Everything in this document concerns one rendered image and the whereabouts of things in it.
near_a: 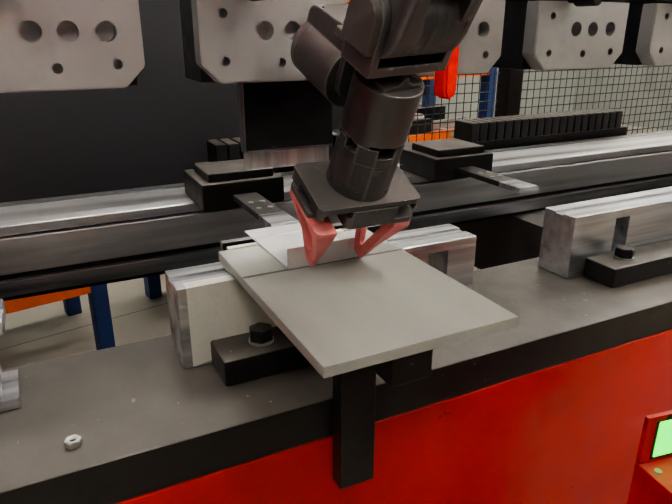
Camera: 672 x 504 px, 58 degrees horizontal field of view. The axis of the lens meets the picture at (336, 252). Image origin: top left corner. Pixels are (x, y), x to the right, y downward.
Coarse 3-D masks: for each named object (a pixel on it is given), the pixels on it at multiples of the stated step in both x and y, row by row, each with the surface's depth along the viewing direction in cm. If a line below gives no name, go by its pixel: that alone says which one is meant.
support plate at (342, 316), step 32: (224, 256) 64; (256, 256) 64; (384, 256) 64; (256, 288) 56; (288, 288) 56; (320, 288) 56; (352, 288) 56; (384, 288) 56; (416, 288) 56; (448, 288) 56; (288, 320) 50; (320, 320) 50; (352, 320) 50; (384, 320) 50; (416, 320) 50; (448, 320) 50; (480, 320) 50; (512, 320) 50; (320, 352) 45; (352, 352) 45; (384, 352) 45; (416, 352) 47
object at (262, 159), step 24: (240, 96) 63; (264, 96) 63; (288, 96) 64; (312, 96) 65; (240, 120) 64; (264, 120) 64; (288, 120) 65; (312, 120) 66; (240, 144) 65; (264, 144) 65; (288, 144) 66; (312, 144) 67; (264, 168) 66
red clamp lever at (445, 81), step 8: (456, 48) 63; (456, 56) 63; (448, 64) 63; (456, 64) 64; (440, 72) 64; (448, 72) 64; (456, 72) 64; (440, 80) 64; (448, 80) 64; (456, 80) 65; (440, 88) 65; (448, 88) 64; (440, 96) 65; (448, 96) 64
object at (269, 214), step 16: (240, 160) 92; (192, 176) 88; (208, 176) 84; (224, 176) 85; (240, 176) 86; (256, 176) 87; (272, 176) 88; (192, 192) 88; (208, 192) 83; (224, 192) 84; (240, 192) 85; (256, 192) 86; (272, 192) 88; (208, 208) 84; (224, 208) 85; (256, 208) 78; (272, 208) 79; (272, 224) 72
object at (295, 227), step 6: (264, 228) 72; (270, 228) 72; (276, 228) 72; (282, 228) 72; (288, 228) 72; (294, 228) 72; (300, 228) 72; (252, 234) 70; (258, 234) 70; (264, 234) 70; (270, 234) 70; (276, 234) 70
